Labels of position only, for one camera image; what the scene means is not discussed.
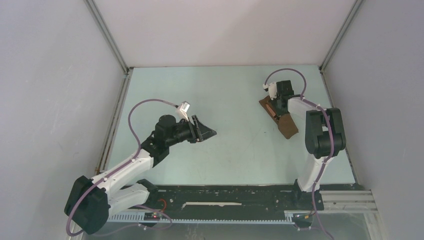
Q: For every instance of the brown cloth napkin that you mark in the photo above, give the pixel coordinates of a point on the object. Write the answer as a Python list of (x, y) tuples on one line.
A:
[(285, 123)]

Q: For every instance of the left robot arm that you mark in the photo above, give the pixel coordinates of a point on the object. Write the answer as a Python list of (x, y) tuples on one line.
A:
[(93, 200)]

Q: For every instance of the left controller board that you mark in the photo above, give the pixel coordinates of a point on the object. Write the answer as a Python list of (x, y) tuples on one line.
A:
[(152, 216)]

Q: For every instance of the aluminium frame post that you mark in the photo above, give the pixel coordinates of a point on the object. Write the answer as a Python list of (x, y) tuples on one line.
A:
[(106, 33), (353, 12)]

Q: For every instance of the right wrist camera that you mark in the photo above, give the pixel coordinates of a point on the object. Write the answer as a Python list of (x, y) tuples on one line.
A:
[(278, 89)]

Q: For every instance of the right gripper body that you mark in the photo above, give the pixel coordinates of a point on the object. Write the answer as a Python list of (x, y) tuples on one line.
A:
[(280, 111)]

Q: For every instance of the left aluminium frame post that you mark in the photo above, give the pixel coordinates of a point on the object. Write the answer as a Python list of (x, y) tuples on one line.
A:
[(106, 33)]

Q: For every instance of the controller board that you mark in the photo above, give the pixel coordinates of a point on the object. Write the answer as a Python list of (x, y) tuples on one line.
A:
[(152, 216), (303, 217)]

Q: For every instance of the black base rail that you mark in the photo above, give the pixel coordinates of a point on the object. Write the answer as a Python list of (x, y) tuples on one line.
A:
[(233, 202)]

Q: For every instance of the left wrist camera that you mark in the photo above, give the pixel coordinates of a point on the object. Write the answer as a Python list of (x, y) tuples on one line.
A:
[(182, 111)]

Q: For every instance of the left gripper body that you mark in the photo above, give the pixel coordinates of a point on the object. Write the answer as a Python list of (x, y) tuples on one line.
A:
[(185, 132)]

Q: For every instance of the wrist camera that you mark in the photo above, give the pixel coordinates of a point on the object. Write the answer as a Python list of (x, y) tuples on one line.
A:
[(182, 111), (278, 89)]

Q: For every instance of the right aluminium frame post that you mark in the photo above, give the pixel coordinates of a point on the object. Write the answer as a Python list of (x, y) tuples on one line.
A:
[(353, 12)]

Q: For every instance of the right controller board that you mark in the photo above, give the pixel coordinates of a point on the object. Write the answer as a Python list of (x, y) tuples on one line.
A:
[(303, 217)]

